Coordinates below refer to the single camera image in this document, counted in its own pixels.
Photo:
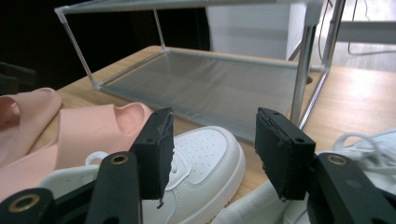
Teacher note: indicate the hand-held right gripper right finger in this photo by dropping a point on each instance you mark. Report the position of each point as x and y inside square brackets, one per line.
[286, 161]

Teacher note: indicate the black curtain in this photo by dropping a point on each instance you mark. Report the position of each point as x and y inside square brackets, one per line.
[31, 31]

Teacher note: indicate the metal-framed two-tier shoe rack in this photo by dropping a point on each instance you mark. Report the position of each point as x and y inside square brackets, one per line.
[211, 84]

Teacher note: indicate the pink slipper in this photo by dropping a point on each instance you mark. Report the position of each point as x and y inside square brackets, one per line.
[28, 115]
[90, 133]

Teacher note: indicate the white cabinet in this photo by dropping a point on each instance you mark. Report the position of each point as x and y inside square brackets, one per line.
[249, 31]

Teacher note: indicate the white desk frame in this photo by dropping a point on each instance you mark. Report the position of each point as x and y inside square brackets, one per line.
[367, 31]

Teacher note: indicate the white sneaker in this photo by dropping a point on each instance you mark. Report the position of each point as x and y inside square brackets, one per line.
[205, 155]
[249, 208]

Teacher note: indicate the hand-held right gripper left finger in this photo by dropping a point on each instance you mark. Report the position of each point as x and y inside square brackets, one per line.
[155, 155]

